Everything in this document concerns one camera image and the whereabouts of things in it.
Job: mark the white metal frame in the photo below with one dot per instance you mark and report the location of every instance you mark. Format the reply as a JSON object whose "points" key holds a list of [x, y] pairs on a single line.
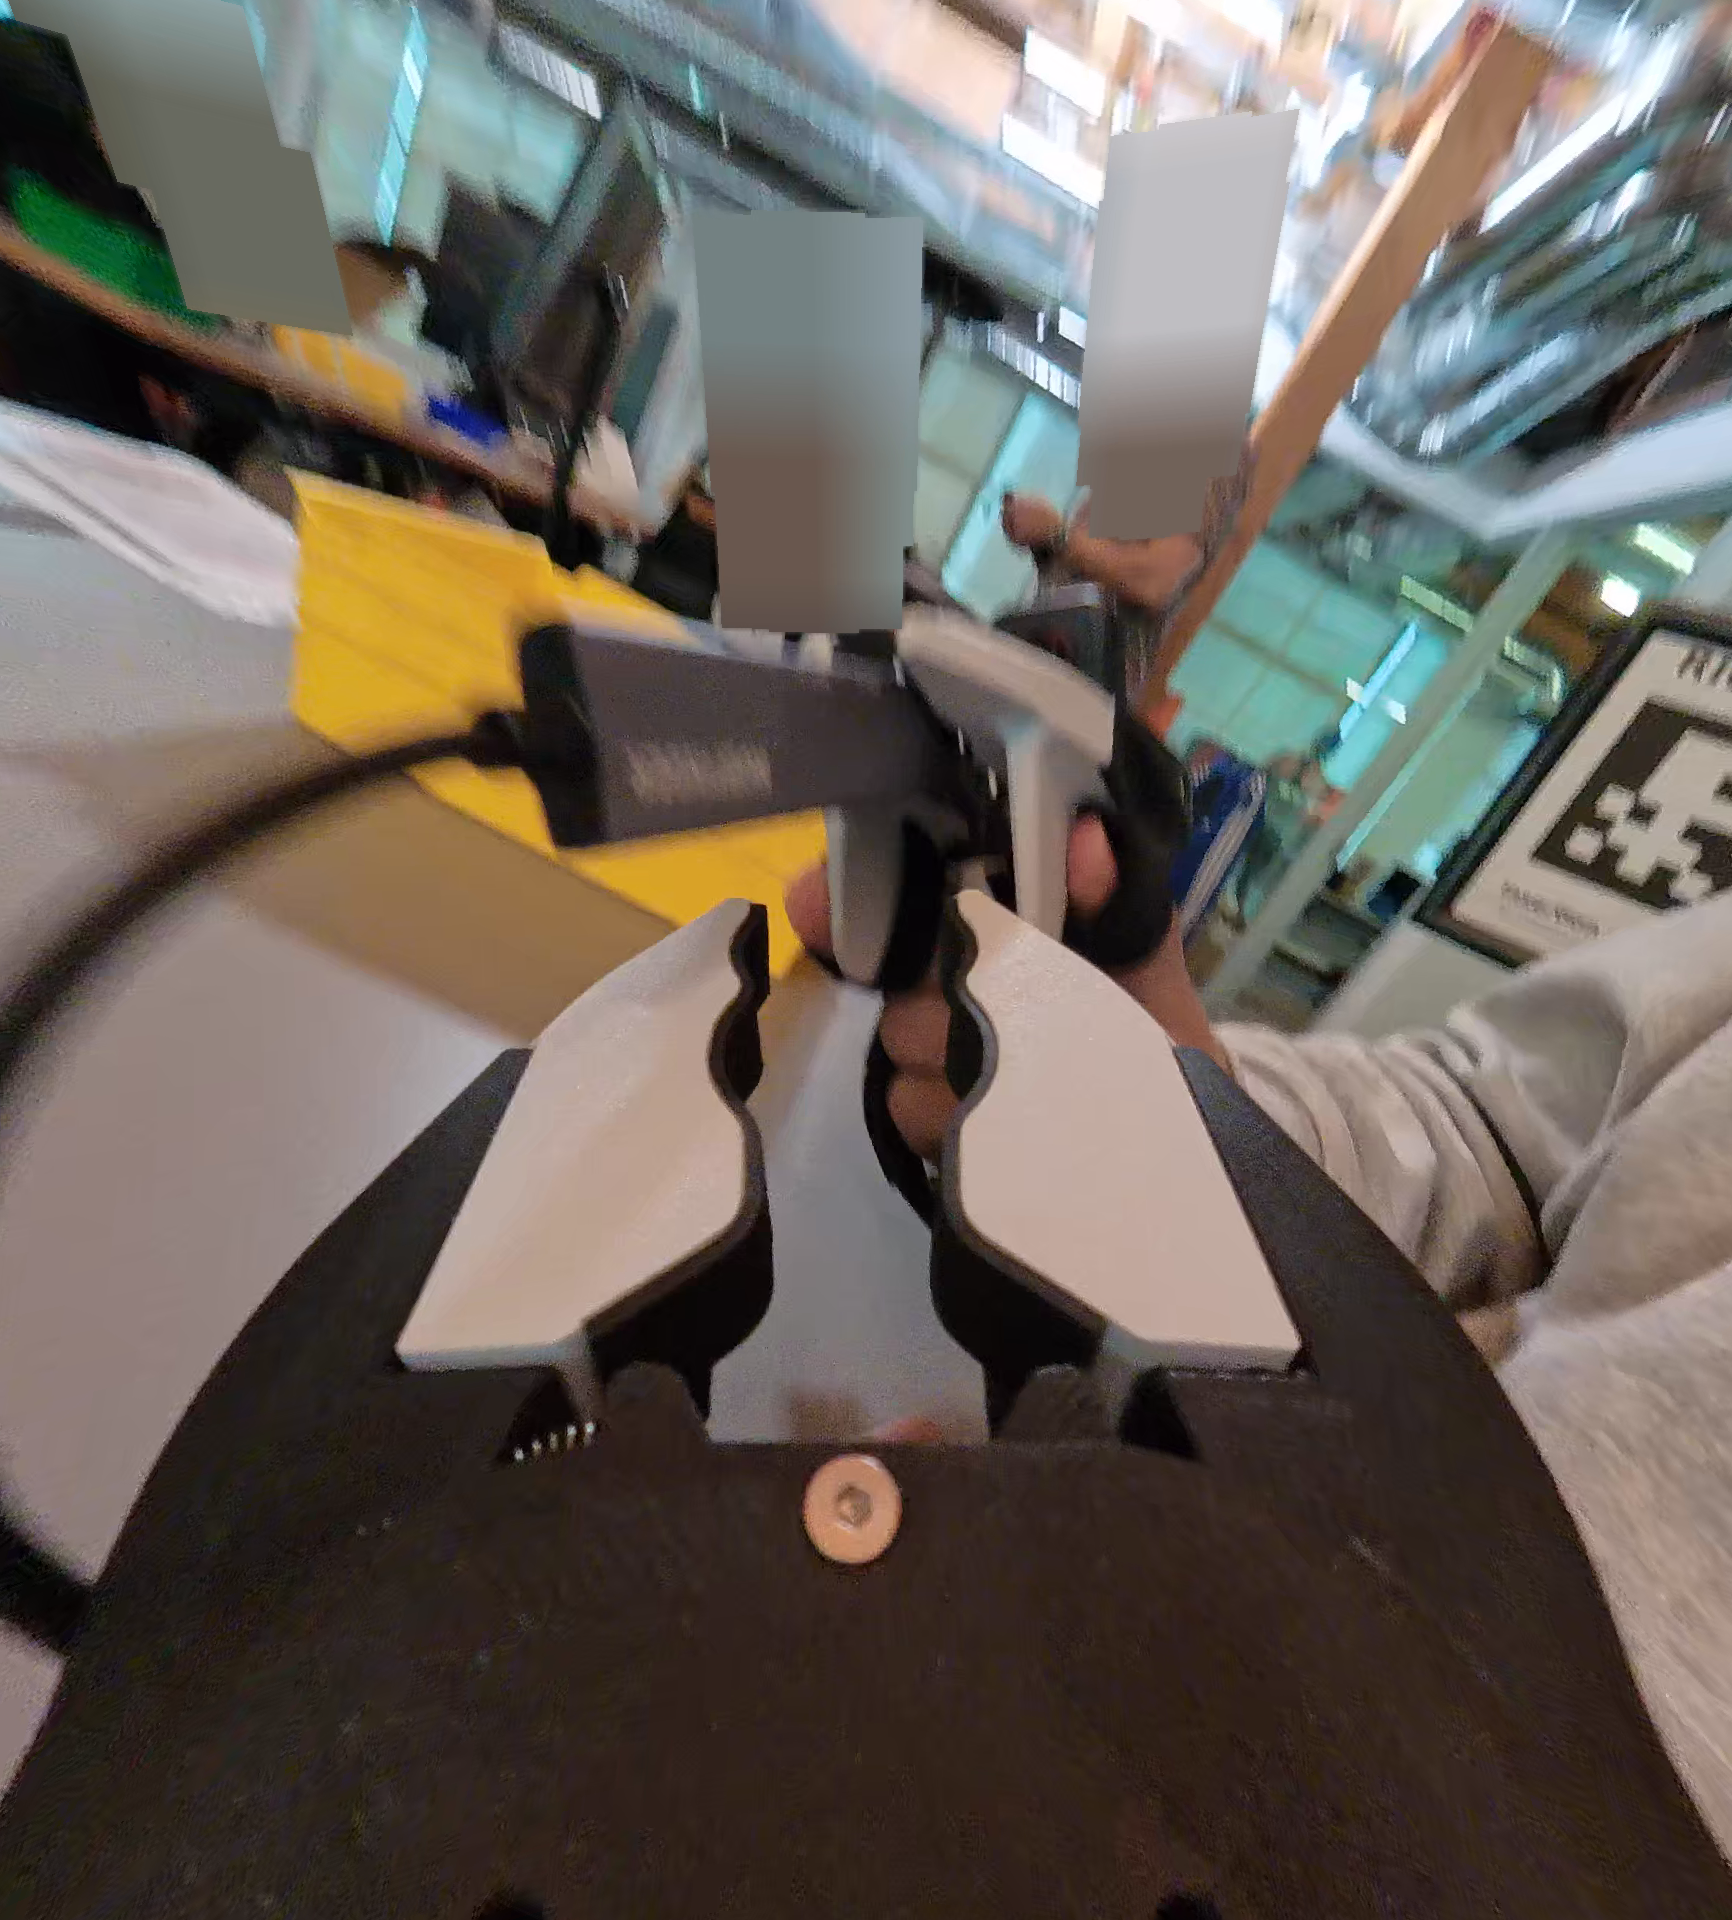
{"points": [[1556, 494]]}

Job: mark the brown edged table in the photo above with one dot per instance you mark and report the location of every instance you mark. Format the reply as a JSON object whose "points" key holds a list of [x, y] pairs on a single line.
{"points": [[207, 352]]}

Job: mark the yellow plastic bin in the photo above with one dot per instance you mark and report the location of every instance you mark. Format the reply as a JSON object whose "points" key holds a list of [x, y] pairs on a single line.
{"points": [[401, 631]]}

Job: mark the light wooden post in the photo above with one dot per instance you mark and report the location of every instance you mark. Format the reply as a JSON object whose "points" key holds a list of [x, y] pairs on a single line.
{"points": [[1376, 300]]}

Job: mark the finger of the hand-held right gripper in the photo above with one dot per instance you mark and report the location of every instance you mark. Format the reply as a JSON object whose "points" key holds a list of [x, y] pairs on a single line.
{"points": [[1016, 691]]}

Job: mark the framed marker tag sign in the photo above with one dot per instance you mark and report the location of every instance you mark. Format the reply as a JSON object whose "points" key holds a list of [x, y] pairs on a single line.
{"points": [[1677, 811]]}

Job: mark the person's right forearm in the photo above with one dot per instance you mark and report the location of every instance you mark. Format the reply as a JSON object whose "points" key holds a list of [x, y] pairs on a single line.
{"points": [[1481, 1111]]}

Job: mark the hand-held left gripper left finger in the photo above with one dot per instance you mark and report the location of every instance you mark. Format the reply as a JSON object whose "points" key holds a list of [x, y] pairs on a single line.
{"points": [[611, 1170]]}

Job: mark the person's right hand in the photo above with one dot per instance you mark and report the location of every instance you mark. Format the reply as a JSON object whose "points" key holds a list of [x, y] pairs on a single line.
{"points": [[914, 1065]]}

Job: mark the white paper sheet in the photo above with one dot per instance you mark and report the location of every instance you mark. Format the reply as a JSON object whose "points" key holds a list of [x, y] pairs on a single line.
{"points": [[101, 494]]}

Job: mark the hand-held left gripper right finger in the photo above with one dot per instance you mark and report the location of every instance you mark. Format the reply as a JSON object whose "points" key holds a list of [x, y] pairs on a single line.
{"points": [[1107, 1170]]}

